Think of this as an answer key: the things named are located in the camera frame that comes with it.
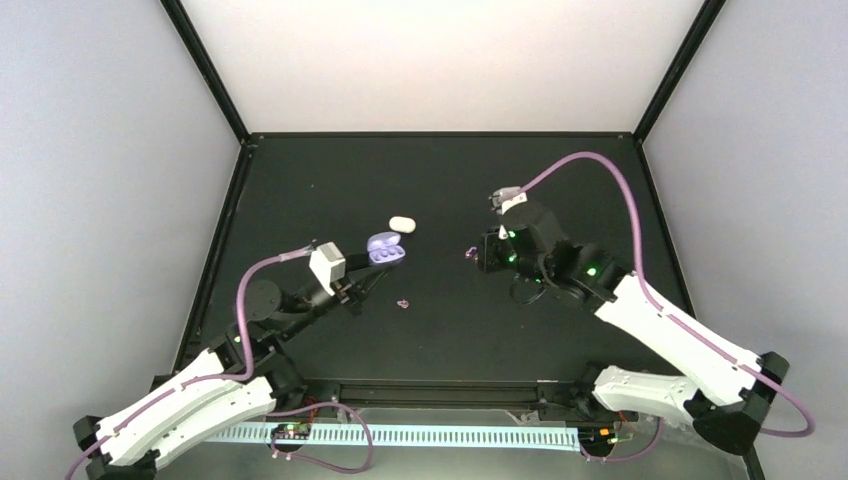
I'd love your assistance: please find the purple charging case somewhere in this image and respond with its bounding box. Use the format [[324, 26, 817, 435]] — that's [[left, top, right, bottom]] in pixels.
[[366, 231, 406, 266]]

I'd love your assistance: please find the white earbud charging case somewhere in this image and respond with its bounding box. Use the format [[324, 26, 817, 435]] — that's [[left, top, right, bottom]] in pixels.
[[388, 216, 417, 234]]

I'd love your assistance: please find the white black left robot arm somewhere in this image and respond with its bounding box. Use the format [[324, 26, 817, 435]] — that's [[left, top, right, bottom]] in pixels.
[[65, 242, 405, 479]]

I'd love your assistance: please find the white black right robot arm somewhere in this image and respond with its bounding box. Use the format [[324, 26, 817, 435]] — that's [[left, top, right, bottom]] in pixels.
[[474, 201, 790, 456]]

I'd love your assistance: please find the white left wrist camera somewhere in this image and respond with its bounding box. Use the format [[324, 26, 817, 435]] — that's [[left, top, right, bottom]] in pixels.
[[309, 242, 346, 296]]

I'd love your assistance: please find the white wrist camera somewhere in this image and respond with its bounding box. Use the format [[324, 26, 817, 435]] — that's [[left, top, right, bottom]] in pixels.
[[309, 242, 346, 296], [489, 186, 528, 215]]

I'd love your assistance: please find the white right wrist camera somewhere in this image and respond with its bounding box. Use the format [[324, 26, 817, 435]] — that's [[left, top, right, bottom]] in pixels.
[[489, 186, 528, 215]]

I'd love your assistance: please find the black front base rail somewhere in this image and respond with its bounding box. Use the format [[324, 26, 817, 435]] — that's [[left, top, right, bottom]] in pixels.
[[305, 378, 581, 409]]

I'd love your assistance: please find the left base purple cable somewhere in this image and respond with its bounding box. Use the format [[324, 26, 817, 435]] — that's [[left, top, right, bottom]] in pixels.
[[261, 400, 376, 477]]

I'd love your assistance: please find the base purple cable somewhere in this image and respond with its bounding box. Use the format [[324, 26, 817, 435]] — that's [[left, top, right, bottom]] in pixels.
[[579, 417, 664, 464], [261, 400, 376, 477]]

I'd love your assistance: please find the white slotted cable duct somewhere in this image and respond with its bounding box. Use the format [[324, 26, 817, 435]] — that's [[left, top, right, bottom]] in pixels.
[[209, 422, 580, 452]]

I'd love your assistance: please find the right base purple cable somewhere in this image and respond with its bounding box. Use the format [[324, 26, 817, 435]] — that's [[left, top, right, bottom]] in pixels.
[[579, 417, 664, 464]]

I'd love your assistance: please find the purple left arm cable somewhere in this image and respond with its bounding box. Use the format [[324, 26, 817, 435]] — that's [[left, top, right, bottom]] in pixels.
[[62, 243, 314, 480]]

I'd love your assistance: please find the black rear left frame post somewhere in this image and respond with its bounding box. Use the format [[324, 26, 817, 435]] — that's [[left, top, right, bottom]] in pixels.
[[160, 0, 251, 144]]

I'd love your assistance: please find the black frame post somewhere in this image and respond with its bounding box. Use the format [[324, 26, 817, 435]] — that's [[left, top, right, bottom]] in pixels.
[[633, 0, 726, 146], [160, 0, 251, 144]]

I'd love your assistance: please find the black rear right frame post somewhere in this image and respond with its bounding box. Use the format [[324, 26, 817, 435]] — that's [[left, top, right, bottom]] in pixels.
[[633, 0, 726, 146]]

